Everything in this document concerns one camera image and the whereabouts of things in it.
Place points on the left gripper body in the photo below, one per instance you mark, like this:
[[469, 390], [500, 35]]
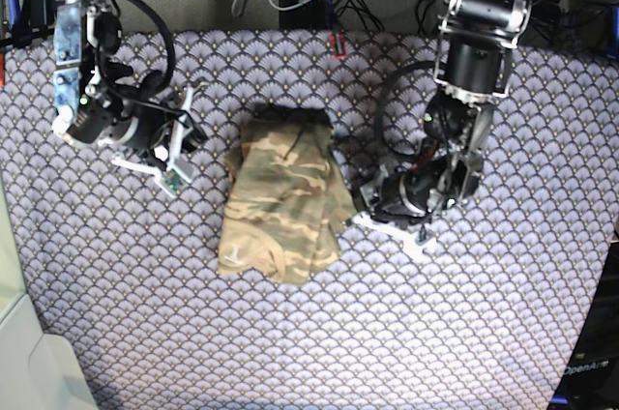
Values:
[[396, 196]]

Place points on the camouflage T-shirt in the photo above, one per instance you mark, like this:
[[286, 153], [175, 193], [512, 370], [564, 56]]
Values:
[[287, 201]]

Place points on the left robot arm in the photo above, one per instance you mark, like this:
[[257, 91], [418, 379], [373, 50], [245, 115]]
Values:
[[472, 65]]

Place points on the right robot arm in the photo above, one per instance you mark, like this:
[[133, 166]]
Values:
[[92, 102]]

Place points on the red black clamp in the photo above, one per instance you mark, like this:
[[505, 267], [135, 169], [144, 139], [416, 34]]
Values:
[[338, 45]]

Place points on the fan pattern tablecloth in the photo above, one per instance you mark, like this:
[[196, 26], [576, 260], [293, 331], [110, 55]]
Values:
[[129, 275]]

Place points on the black box under table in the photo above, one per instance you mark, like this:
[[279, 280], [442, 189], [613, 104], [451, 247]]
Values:
[[308, 17]]

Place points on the black OpenArm case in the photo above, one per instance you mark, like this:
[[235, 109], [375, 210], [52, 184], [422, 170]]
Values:
[[590, 380]]

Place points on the white plastic bin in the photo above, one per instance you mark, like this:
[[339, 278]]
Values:
[[38, 370]]

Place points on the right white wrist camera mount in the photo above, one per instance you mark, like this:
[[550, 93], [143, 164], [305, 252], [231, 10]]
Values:
[[170, 177]]

